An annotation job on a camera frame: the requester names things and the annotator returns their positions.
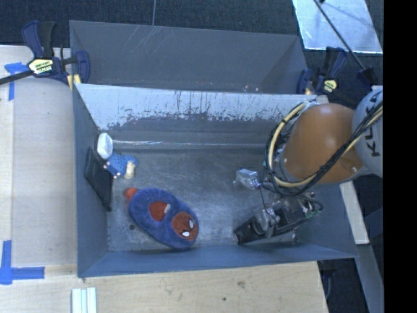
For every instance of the red ball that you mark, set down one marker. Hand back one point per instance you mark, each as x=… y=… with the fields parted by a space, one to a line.
x=130 y=192

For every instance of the blue plush slipper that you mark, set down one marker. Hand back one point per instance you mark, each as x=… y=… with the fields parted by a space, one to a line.
x=163 y=218

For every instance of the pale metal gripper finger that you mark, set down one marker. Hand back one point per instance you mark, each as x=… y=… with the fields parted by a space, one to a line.
x=272 y=229
x=264 y=214

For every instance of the white faceted object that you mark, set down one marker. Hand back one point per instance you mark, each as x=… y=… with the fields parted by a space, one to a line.
x=104 y=144

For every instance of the blue toy animal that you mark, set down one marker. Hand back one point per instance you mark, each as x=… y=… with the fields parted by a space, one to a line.
x=120 y=165

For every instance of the clear plastic object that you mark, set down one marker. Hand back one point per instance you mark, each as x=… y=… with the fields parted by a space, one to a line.
x=247 y=178

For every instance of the pale wood board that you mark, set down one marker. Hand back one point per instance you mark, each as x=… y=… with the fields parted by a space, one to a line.
x=42 y=174

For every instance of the grey metal bin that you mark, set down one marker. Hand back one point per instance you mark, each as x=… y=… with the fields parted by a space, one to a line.
x=182 y=174

